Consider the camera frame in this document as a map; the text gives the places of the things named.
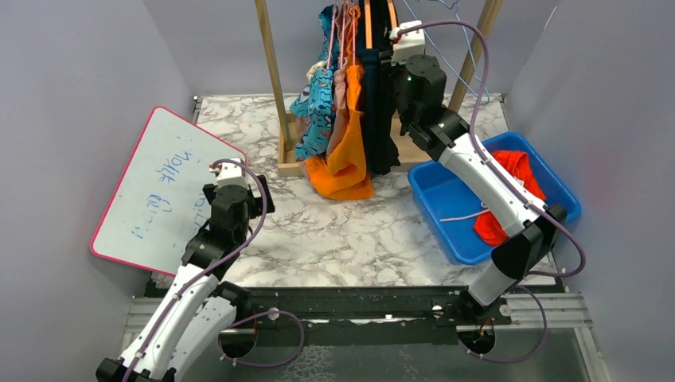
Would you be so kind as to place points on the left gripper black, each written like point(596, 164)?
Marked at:
point(257, 208)

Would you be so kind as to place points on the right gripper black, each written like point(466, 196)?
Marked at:
point(396, 68)

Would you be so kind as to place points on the black shorts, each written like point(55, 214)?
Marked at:
point(388, 155)

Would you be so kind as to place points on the orange hanger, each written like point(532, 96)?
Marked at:
point(378, 19)

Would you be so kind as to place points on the red-orange shorts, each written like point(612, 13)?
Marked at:
point(486, 225)

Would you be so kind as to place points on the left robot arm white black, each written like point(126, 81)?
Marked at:
point(195, 284)

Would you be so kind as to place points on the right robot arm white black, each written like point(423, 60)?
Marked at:
point(532, 227)

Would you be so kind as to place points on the navy shorts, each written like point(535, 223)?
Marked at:
point(369, 61)

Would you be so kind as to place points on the pink beige shorts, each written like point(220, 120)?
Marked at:
point(337, 105)

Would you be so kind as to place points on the orange shorts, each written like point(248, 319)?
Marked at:
point(342, 174)

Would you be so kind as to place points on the pink hanger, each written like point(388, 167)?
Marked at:
point(339, 24)

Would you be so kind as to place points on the wooden clothes rack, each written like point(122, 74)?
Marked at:
point(411, 153)

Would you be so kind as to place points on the blue plastic bin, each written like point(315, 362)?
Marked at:
point(445, 202)

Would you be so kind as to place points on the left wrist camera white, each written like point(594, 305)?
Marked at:
point(229, 174)

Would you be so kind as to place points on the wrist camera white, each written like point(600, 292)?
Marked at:
point(406, 43)
point(229, 174)

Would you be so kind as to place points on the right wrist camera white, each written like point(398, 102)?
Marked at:
point(406, 43)

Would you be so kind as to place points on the whiteboard with pink frame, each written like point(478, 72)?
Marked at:
point(158, 204)

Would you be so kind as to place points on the black mounting rail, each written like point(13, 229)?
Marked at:
point(341, 316)

